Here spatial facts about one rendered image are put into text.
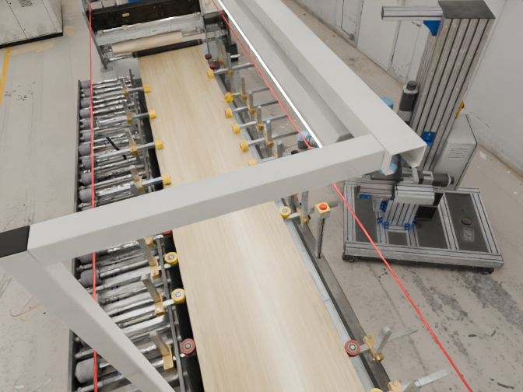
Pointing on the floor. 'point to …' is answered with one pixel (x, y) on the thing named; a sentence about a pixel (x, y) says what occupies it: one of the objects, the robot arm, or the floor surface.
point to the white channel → (208, 196)
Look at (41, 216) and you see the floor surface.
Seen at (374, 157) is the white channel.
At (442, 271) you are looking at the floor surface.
